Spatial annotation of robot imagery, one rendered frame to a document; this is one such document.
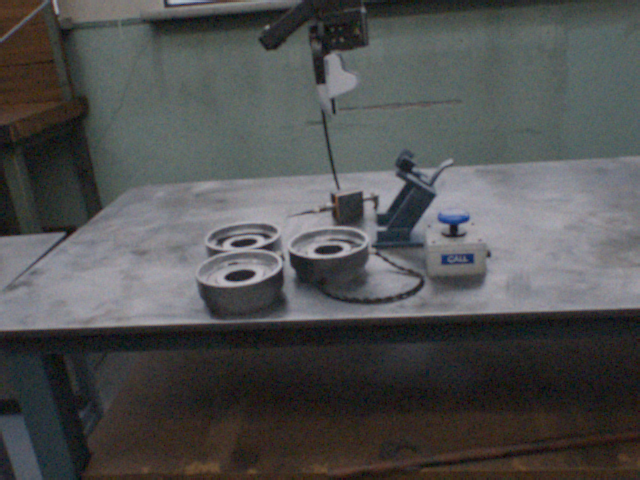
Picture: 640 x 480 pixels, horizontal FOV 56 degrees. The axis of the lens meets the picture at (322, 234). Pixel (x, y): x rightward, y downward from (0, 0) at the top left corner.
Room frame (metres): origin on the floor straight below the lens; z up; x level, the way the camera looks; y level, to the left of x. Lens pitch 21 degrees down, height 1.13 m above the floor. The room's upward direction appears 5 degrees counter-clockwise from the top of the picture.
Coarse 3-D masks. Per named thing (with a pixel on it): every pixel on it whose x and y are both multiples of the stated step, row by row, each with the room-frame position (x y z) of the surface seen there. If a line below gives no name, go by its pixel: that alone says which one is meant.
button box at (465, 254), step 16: (464, 224) 0.74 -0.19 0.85; (432, 240) 0.69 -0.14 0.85; (448, 240) 0.69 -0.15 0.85; (464, 240) 0.69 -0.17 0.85; (480, 240) 0.68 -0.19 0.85; (432, 256) 0.68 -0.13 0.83; (448, 256) 0.68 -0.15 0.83; (464, 256) 0.68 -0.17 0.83; (480, 256) 0.67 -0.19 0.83; (432, 272) 0.68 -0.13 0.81; (448, 272) 0.68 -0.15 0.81; (464, 272) 0.68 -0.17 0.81; (480, 272) 0.67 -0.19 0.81
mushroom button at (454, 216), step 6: (444, 210) 0.72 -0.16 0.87; (450, 210) 0.72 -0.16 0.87; (456, 210) 0.71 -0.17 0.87; (462, 210) 0.71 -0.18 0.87; (438, 216) 0.71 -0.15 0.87; (444, 216) 0.70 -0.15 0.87; (450, 216) 0.70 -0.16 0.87; (456, 216) 0.70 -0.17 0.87; (462, 216) 0.70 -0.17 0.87; (468, 216) 0.70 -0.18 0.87; (444, 222) 0.70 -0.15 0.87; (450, 222) 0.69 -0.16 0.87; (456, 222) 0.69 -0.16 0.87; (462, 222) 0.69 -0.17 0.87; (450, 228) 0.71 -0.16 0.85; (456, 228) 0.71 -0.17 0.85
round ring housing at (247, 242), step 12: (228, 228) 0.82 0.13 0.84; (240, 228) 0.83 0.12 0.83; (252, 228) 0.83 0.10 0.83; (264, 228) 0.82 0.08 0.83; (276, 228) 0.80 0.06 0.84; (204, 240) 0.77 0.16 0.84; (228, 240) 0.80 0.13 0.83; (240, 240) 0.80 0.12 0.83; (252, 240) 0.80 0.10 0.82; (276, 240) 0.76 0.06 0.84; (216, 252) 0.74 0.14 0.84
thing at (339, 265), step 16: (304, 240) 0.77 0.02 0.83; (320, 240) 0.77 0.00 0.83; (352, 240) 0.76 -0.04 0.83; (304, 256) 0.69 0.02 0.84; (320, 256) 0.68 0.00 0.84; (336, 256) 0.68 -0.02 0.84; (352, 256) 0.69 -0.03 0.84; (368, 256) 0.72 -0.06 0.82; (304, 272) 0.69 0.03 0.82; (320, 272) 0.68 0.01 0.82; (336, 272) 0.68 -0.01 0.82; (352, 272) 0.69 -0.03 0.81
